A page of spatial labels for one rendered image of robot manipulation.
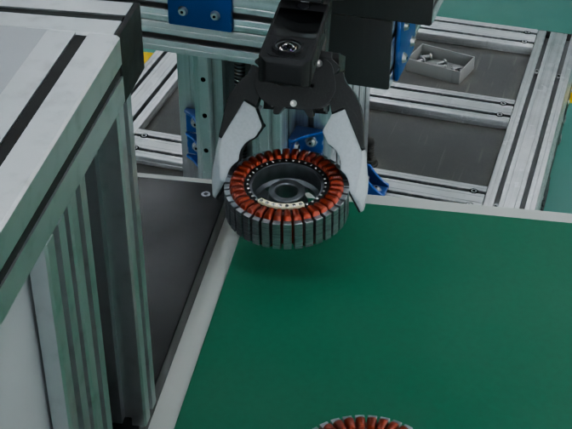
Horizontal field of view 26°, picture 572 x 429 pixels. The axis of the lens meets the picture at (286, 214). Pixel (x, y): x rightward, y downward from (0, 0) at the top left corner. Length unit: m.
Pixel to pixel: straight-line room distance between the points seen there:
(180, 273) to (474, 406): 0.28
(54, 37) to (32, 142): 0.12
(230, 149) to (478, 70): 1.55
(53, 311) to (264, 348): 0.41
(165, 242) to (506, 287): 0.31
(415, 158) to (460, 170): 0.09
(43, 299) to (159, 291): 0.43
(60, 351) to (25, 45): 0.18
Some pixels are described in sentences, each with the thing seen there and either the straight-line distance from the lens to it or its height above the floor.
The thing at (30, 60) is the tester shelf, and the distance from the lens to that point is 0.71.
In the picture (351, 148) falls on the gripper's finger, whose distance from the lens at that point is 1.10.
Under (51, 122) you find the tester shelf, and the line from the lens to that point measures 0.65.
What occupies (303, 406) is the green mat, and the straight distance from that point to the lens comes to 1.00.
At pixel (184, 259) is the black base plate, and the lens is 1.12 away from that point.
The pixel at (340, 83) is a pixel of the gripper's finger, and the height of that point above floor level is 0.91.
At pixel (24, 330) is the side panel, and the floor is 1.02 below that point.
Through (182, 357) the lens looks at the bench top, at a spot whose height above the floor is 0.75.
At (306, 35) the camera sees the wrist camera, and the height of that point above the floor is 0.96.
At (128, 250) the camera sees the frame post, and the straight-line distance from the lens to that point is 0.85.
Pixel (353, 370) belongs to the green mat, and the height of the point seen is 0.75.
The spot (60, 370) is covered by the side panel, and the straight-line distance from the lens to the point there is 0.69.
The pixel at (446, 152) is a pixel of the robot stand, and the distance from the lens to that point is 2.34.
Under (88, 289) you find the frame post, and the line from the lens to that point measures 0.77.
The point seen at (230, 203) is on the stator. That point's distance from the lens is 1.09.
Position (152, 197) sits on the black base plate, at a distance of 1.20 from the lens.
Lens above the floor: 1.44
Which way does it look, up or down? 35 degrees down
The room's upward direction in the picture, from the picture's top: straight up
